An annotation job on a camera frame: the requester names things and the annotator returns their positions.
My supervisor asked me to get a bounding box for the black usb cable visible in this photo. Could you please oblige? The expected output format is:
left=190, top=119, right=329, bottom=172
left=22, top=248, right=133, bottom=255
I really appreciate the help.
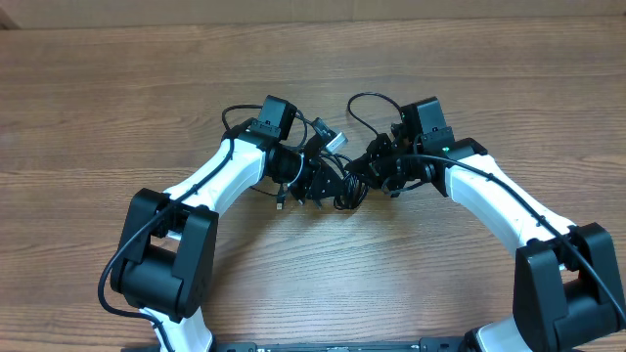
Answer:
left=273, top=91, right=407, bottom=212

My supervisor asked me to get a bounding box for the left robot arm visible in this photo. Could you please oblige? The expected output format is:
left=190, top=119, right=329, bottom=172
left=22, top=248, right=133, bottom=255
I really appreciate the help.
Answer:
left=98, top=96, right=347, bottom=351

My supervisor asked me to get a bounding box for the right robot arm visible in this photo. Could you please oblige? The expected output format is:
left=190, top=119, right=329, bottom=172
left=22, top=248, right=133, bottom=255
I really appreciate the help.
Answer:
left=347, top=97, right=625, bottom=351

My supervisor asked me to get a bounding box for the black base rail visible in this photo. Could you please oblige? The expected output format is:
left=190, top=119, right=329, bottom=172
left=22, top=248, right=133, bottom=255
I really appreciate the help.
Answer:
left=210, top=336, right=474, bottom=352

